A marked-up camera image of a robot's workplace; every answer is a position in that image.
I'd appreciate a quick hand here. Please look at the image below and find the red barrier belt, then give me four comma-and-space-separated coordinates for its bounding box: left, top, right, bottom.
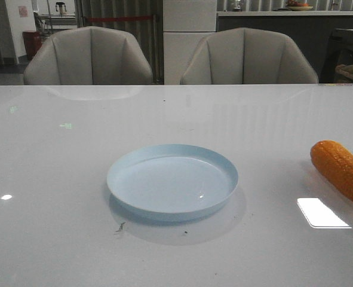
85, 14, 156, 23

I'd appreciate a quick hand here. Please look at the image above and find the right grey upholstered chair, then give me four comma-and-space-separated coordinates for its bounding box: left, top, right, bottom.
180, 28, 318, 85

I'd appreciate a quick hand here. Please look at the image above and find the white cabinet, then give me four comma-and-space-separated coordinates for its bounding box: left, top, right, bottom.
162, 1, 217, 85

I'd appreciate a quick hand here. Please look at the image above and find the dark grey counter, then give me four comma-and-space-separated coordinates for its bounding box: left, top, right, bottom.
217, 11, 353, 80

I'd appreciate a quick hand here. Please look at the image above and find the dark appliance at right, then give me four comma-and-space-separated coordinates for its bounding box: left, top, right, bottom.
320, 29, 353, 83

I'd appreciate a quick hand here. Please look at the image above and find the fruit bowl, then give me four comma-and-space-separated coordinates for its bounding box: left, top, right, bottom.
286, 0, 313, 11

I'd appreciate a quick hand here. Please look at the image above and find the orange corn cob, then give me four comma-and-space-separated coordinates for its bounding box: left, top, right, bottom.
310, 140, 353, 201

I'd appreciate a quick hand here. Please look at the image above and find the light blue plate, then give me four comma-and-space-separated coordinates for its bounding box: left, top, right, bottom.
106, 144, 238, 222

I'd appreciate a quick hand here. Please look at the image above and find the metal shelf cart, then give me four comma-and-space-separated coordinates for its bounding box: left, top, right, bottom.
32, 0, 77, 36

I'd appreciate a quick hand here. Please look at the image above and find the metal kettle on counter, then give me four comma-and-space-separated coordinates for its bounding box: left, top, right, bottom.
231, 0, 244, 12

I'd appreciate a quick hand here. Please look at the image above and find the grey upholstered chair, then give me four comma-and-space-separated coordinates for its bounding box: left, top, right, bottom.
180, 28, 318, 85
23, 26, 153, 86

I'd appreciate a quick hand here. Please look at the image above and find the left grey upholstered chair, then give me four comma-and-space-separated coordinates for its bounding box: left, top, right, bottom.
23, 26, 153, 86

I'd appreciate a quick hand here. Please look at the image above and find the red trash bin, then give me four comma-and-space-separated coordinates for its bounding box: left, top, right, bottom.
22, 30, 42, 60

